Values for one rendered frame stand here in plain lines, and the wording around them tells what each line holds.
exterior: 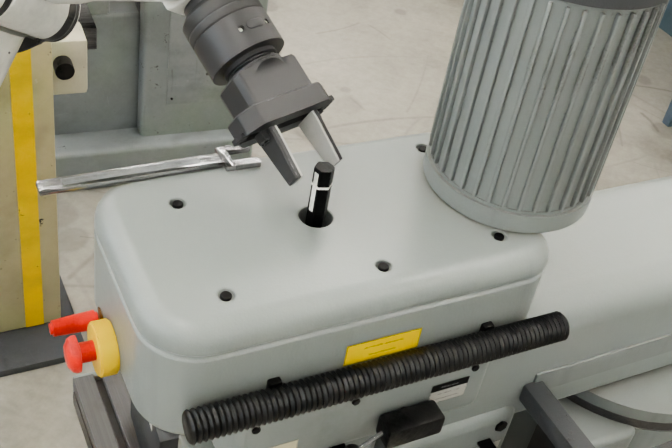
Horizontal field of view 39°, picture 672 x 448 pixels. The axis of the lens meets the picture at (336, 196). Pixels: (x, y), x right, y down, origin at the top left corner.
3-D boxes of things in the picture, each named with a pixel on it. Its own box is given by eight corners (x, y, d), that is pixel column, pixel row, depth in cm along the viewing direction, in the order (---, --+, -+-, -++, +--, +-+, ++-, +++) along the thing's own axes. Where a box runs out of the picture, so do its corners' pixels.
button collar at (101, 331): (101, 389, 101) (101, 350, 97) (86, 349, 105) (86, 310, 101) (120, 385, 102) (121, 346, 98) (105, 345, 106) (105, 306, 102)
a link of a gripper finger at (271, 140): (292, 186, 100) (262, 137, 101) (306, 173, 98) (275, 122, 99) (280, 191, 99) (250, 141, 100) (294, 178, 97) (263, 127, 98)
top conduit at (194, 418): (191, 453, 91) (194, 430, 89) (177, 420, 94) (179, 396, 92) (565, 346, 110) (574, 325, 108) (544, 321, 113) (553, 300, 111)
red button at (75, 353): (70, 383, 99) (69, 357, 97) (60, 356, 102) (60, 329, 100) (101, 375, 101) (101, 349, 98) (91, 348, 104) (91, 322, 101)
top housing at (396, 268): (148, 459, 95) (154, 348, 85) (82, 284, 112) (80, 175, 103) (531, 351, 115) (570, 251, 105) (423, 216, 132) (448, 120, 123)
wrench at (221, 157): (41, 202, 98) (41, 196, 98) (33, 180, 101) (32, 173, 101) (260, 166, 109) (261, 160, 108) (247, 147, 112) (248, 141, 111)
